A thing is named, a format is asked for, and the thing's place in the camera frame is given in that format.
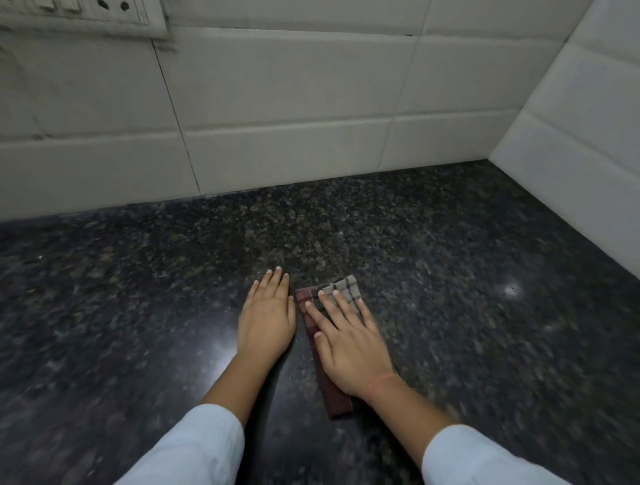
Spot person's left forearm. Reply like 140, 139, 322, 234
114, 348, 282, 485

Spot person's right forearm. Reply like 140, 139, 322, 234
369, 376, 572, 485

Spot red thread wrist band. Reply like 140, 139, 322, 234
366, 372, 397, 404

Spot person's left hand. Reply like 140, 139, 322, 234
237, 267, 298, 361

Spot person's right hand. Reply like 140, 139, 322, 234
304, 290, 396, 401

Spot white wall switch board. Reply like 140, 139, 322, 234
0, 0, 169, 40

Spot maroon grey checked cloth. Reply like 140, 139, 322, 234
294, 275, 363, 420

